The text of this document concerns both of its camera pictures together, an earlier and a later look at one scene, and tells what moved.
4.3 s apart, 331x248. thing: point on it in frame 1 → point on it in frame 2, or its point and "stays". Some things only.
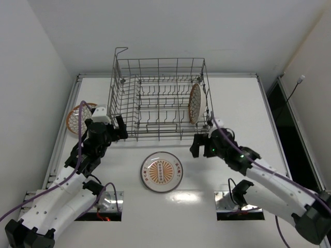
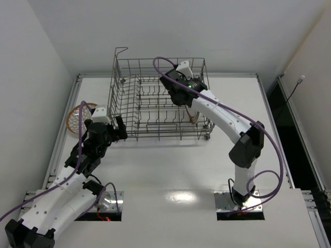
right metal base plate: [224, 203] stays
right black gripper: [202, 144] → [168, 80]
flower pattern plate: [72, 121] stays
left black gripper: [115, 129] stays
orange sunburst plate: [162, 172] → [192, 118]
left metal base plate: [107, 202] stays
